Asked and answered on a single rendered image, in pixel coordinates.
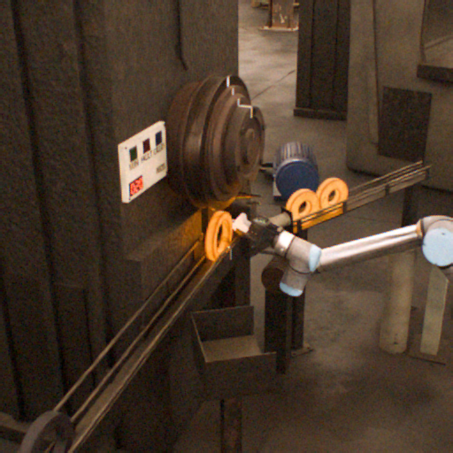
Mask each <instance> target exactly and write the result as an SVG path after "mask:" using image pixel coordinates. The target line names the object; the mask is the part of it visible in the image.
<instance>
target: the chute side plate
mask: <svg viewBox="0 0 453 453"><path fill-rule="evenodd" d="M231 250H232V259H231ZM239 252H241V257H242V238H241V237H240V238H239V239H238V240H237V241H236V243H235V244H234V246H233V247H232V248H231V249H230V250H228V251H227V252H226V254H225V255H224V256H223V257H222V258H221V259H220V260H219V261H218V264H217V265H216V266H215V267H214V269H213V270H212V271H211V273H209V274H208V276H207V277H206V278H205V280H204V281H203V284H202V285H201V286H200V288H199V289H198V290H197V291H196V292H195V294H194V295H193V296H191V297H190V299H189V300H188V303H187V304H186V305H185V307H184V308H183V309H182V311H181V312H180V314H179V315H178V316H177V317H176V319H175V320H174V321H173V322H172V324H171V325H170V326H169V327H168V328H167V330H166V331H165V333H164V334H163V335H162V338H161V339H160V340H159V342H158V343H157V344H155V346H154V347H153V348H152V350H151V351H150V353H149V355H148V356H147V357H146V358H145V359H144V361H143V362H142V364H141V365H140V366H138V368H137V369H136V370H135V372H134V374H133V376H132V377H131V378H130V379H129V381H128V382H127V384H126V385H125V386H124V388H123V389H121V390H120V392H119V393H118V395H117V396H116V397H115V399H114V400H113V401H112V402H111V405H110V406H109V408H108V409H107V410H105V412H104V413H103V415H102V416H101V417H100V419H99V420H98V421H97V423H96V424H95V426H94V427H93V428H92V429H91V431H89V432H88V435H87V436H86V437H85V439H84V440H83V441H82V443H81V444H80V446H79V447H78V448H77V450H75V451H74V453H97V452H98V451H99V450H100V448H101V447H102V446H103V444H104V442H105V441H106V440H107V438H109V437H110V436H111V433H112V431H113V430H114V429H115V427H116V426H117V424H118V423H119V422H120V421H121V419H122V417H124V416H125V414H126V413H127V411H128V410H129V408H130V407H131V406H132V403H133V402H134V400H135V399H136V397H137V396H138V395H139V394H140V393H141V392H142V391H143V390H144V387H145V386H146V385H147V383H148V382H149V380H150V379H151V377H152V376H153V374H154V373H155V372H156V370H157V369H158V368H159V366H160V363H159V359H160V358H161V357H162V354H163V353H164V352H165V351H166V350H167V349H168V353H169V352H170V351H171V349H172V348H173V347H174V346H175V345H176V343H177V342H178V340H179V339H180V337H181V336H182V335H183V333H184V332H185V330H186V329H187V328H188V326H189V324H190V312H198V311H200V310H201V309H202V307H203V306H204V304H205V303H206V302H207V299H208V298H209V296H211V295H212V293H213V292H214V290H215V289H216V288H217V286H218V285H219V283H220V282H221V280H222V279H223V278H224V277H225V275H226V274H227V273H229V272H230V271H231V269H232V268H233V267H234V266H235V257H236V256H237V255H238V253H239Z"/></svg>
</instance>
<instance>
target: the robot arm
mask: <svg viewBox="0 0 453 453"><path fill-rule="evenodd" d="M260 217H263V218H265V219H267V221H266V222H265V221H264V220H261V218H260ZM233 230H234V231H235V232H236V233H237V234H239V235H240V236H241V237H243V238H245V239H249V240H251V241H253V242H258V244H256V246H253V247H252V248H251V249H250V251H249V252H248V253H249V254H250V256H251V257H253V256H255V255H257V254H258V253H259V252H260V251H262V250H264V249H267V248H269V247H270V246H272V249H273V250H274V252H275V253H277V254H279V255H281V256H283V257H285V258H287V259H290V260H289V263H288V267H287V270H286V271H285V273H283V274H284V276H282V278H281V280H280V289H281V290H282V291H284V292H286V293H288V294H289V295H292V296H299V295H300V294H302V292H303V289H304V287H305V285H306V283H307V282H308V279H309V278H310V277H311V276H312V275H313V274H317V273H323V272H325V271H329V270H333V269H337V268H341V267H344V266H348V265H355V264H359V262H363V261H366V260H369V259H374V258H377V257H384V256H388V255H392V254H395V253H399V252H404V251H407V250H414V249H418V248H422V247H423V252H424V255H425V257H426V258H427V259H428V260H429V262H430V263H432V264H434V265H437V266H438V268H439V269H440V270H441V271H442V273H443V274H444V275H446V277H447V279H448V281H449V283H450V284H451V285H452V287H453V219H452V218H449V217H444V216H432V217H426V218H422V219H420V220H419V222H418V224H414V225H411V226H408V227H405V228H402V229H397V230H394V231H391V232H387V233H383V234H377V235H374V236H371V237H366V238H363V239H360V240H356V241H352V242H346V243H343V244H342V245H340V246H335V247H332V248H329V249H325V250H321V249H319V248H317V247H315V246H314V244H311V243H309V242H307V241H305V240H303V239H300V238H298V237H296V236H294V235H292V234H290V233H288V232H286V231H285V232H281V231H282V228H281V227H280V226H278V225H276V224H274V223H272V222H271V220H270V219H269V218H267V217H264V216H262V215H260V214H258V216H257V219H253V220H252V223H251V222H250V221H248V220H247V219H246V215H245V214H243V213H242V214H241V215H240V216H239V217H238V218H237V219H233ZM248 231H249V232H248Z"/></svg>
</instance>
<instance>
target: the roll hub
mask: <svg viewBox="0 0 453 453"><path fill-rule="evenodd" d="M242 106H251V107H241V106H238V107H237V108H236V109H235V110H234V112H233V114H232V117H231V119H230V120H229V123H227V126H226V132H225V138H224V143H223V168H224V174H225V177H226V180H227V182H229V183H230V184H231V185H234V186H239V187H248V186H249V185H248V179H251V184H252V182H253V181H254V180H255V179H256V177H257V174H258V171H259V167H260V164H259V163H258V162H259V159H260V158H262V156H263V151H264V144H265V131H262V125H263V124H264V120H263V115H262V112H261V111H260V109H259V108H258V107H257V106H254V105H244V104H242ZM251 108H252V117H251ZM254 108H257V114H256V115H255V114H254V113H253V111H254ZM242 127H244V130H245V131H244V135H241V133H240V131H241V128H242ZM238 165H242V170H241V171H240V172H239V173H238V171H237V167H238Z"/></svg>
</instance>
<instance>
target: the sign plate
mask: <svg viewBox="0 0 453 453"><path fill-rule="evenodd" d="M161 131H162V139H163V142H161V143H160V144H159V145H157V133H159V132H161ZM148 139H150V150H148V151H147V153H144V144H143V143H144V142H145V141H147V140H148ZM135 146H136V148H138V158H137V159H135V160H133V161H131V155H130V150H131V149H132V148H134V147H135ZM118 153H119V164H120V176H121V187H122V199H123V202H127V203H128V202H129V201H131V200H132V199H133V198H135V197H136V196H138V195H140V194H141V193H142V192H143V191H145V190H146V189H148V187H149V186H151V185H152V184H153V183H156V182H157V181H159V180H160V179H162V178H163V177H164V176H166V175H167V166H166V147H165V122H161V121H159V122H158V123H157V124H154V125H152V126H151V127H148V128H147V129H145V130H143V131H141V132H140V133H139V134H136V135H135V136H134V137H132V138H130V139H129V140H127V141H125V142H123V143H121V144H119V145H118ZM141 178H142V179H141ZM137 180H138V181H139V184H138V181H137ZM132 183H134V184H133V185H132ZM140 184H141V187H142V189H141V188H140ZM131 185H132V189H131ZM137 185H138V186H137ZM136 186H137V187H136ZM136 189H137V190H139V191H138V192H137V191H135V190H136ZM131 191H132V193H131Z"/></svg>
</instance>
